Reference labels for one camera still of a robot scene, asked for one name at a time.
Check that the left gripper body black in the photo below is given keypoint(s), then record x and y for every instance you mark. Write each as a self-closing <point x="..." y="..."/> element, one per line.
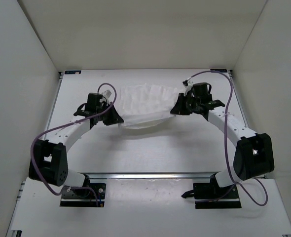
<point x="101" y="106"/>

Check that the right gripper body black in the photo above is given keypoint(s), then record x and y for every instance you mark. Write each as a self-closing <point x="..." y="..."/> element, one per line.
<point x="193" y="103"/>

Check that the white pleated skirt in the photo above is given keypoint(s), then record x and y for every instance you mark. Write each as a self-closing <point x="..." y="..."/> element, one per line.
<point x="145" y="105"/>

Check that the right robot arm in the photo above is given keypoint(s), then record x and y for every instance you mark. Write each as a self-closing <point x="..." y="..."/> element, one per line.
<point x="218" y="117"/>

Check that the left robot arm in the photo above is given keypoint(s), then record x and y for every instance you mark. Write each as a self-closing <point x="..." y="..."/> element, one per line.
<point x="50" y="155"/>

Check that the right blue corner label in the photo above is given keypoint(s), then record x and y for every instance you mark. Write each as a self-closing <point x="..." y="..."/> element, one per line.
<point x="219" y="70"/>

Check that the blue corner label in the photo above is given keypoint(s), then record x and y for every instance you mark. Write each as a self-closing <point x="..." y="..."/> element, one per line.
<point x="72" y="72"/>
<point x="219" y="70"/>

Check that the left blue corner label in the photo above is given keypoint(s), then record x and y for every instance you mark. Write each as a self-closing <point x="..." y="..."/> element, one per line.
<point x="72" y="72"/>

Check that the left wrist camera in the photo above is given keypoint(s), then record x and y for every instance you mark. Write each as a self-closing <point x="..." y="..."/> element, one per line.
<point x="107" y="96"/>

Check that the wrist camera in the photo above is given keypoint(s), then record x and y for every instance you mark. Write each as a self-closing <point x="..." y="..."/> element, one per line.
<point x="107" y="96"/>
<point x="188" y="85"/>

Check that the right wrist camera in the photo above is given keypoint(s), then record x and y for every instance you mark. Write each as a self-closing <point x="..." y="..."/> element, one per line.
<point x="188" y="85"/>

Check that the aluminium left side rail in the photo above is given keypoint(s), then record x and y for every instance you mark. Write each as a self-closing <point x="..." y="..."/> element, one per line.
<point x="47" y="125"/>

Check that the aluminium front rail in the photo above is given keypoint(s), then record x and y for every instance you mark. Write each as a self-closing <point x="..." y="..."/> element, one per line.
<point x="148" y="175"/>

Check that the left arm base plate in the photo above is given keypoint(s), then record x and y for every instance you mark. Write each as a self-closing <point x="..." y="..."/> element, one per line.
<point x="85" y="198"/>

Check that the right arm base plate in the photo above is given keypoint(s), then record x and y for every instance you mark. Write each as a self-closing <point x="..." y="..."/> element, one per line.
<point x="208" y="196"/>

